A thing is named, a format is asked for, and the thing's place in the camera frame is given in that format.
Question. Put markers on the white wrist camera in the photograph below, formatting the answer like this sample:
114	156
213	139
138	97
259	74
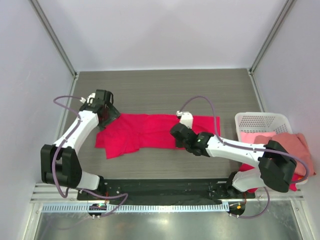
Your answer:
89	100
185	118

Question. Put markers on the white slotted cable duct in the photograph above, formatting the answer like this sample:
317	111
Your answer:
104	208

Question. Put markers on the right aluminium frame post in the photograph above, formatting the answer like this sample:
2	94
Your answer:
284	12

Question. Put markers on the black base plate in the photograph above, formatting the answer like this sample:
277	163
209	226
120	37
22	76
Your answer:
172	192

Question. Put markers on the salmon pink t shirt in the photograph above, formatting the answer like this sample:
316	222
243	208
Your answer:
294	144

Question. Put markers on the white plastic laundry basket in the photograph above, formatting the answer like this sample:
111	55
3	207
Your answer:
261	122

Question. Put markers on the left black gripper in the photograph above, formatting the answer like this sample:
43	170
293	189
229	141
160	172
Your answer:
113	115

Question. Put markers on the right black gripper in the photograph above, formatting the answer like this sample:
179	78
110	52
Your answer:
179	144

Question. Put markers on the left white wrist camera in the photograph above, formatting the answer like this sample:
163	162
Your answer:
89	100

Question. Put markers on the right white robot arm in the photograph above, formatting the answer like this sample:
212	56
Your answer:
272	166

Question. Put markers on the aluminium frame post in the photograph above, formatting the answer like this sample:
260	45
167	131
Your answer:
284	12
52	35

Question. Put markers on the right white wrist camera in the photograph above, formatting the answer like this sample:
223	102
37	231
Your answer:
185	118

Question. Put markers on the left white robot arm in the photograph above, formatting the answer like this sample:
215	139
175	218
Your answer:
60	165

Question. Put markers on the left aluminium frame post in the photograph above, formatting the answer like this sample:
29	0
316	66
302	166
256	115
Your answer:
52	35

